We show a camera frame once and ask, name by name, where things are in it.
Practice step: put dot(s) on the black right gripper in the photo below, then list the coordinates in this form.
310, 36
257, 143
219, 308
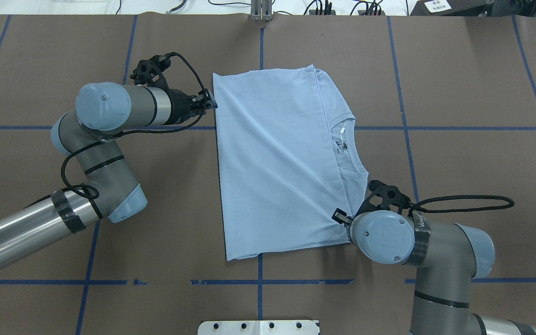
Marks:
340, 216

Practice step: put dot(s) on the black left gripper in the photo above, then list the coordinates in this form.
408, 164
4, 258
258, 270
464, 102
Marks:
180, 107

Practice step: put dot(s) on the light blue t-shirt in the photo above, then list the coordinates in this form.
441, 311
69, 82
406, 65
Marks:
287, 160

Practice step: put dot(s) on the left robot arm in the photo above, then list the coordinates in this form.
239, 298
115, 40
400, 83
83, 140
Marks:
98, 181

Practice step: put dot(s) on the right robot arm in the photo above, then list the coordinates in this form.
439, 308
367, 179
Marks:
446, 256

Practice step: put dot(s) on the black power strip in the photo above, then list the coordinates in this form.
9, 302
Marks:
320, 8
371, 8

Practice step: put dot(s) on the black box with label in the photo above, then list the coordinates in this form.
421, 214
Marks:
448, 8

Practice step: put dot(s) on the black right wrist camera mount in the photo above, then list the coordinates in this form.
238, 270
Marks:
382, 197

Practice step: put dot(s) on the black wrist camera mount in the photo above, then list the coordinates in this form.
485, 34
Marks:
149, 72
382, 197

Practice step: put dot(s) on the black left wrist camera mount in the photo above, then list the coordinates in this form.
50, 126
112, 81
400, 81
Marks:
149, 72

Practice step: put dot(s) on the grey aluminium frame post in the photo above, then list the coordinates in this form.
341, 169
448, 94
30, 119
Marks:
261, 10

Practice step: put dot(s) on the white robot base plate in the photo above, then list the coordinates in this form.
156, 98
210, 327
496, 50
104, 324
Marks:
260, 327

